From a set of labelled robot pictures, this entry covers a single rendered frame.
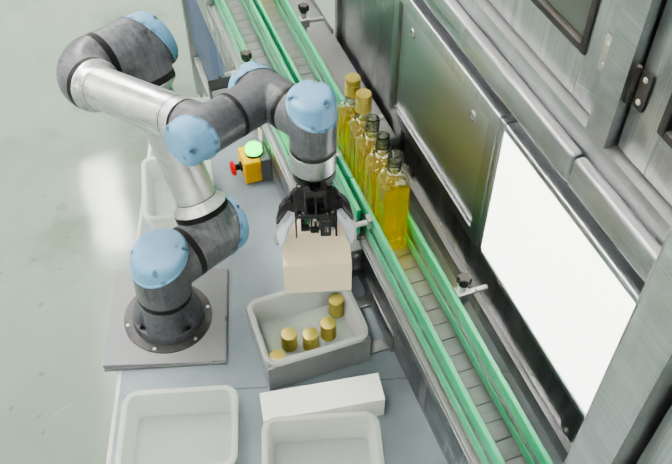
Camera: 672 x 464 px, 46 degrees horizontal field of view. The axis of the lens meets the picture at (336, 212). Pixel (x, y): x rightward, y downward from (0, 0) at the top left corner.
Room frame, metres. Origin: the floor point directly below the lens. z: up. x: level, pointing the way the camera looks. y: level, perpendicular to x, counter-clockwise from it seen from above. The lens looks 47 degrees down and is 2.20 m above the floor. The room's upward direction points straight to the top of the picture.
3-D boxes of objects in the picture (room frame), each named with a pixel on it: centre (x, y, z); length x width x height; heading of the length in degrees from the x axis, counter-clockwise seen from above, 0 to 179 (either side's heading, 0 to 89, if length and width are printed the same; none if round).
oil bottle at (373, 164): (1.21, -0.09, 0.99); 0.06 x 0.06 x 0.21; 20
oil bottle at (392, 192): (1.16, -0.12, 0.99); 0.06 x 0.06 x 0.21; 19
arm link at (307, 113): (0.95, 0.04, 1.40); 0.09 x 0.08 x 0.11; 47
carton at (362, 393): (0.82, 0.03, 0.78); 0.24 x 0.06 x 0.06; 101
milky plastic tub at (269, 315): (0.98, 0.06, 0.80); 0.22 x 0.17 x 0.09; 109
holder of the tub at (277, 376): (0.99, 0.03, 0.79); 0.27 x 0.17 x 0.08; 109
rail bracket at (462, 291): (0.96, -0.27, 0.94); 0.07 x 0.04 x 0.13; 109
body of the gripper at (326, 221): (0.94, 0.04, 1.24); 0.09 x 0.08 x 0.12; 4
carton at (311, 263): (0.97, 0.04, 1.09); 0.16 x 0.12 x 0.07; 4
